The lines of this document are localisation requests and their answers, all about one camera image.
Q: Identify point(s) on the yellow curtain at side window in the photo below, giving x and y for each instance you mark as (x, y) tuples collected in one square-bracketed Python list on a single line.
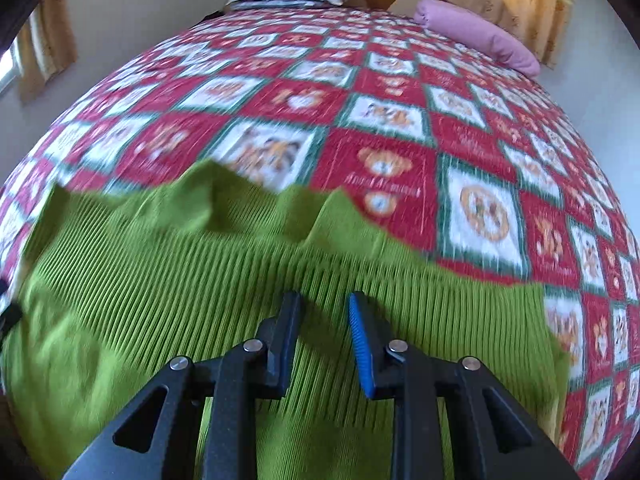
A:
[(44, 47)]

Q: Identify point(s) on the red patchwork bedspread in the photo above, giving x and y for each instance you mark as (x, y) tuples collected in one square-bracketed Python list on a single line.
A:
[(470, 164)]

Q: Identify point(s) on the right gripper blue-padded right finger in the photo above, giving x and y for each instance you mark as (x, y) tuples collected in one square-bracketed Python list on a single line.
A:
[(451, 419)]

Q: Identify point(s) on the green orange white striped sweater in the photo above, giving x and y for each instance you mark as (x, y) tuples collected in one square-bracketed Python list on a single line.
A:
[(113, 286)]

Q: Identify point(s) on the side window with metal frame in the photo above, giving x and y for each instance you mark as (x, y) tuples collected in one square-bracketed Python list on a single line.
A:
[(8, 70)]

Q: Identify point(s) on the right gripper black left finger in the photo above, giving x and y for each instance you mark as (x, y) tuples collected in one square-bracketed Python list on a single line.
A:
[(199, 416)]

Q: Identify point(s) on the pink pillow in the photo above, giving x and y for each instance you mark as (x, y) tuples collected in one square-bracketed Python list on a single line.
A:
[(468, 28)]

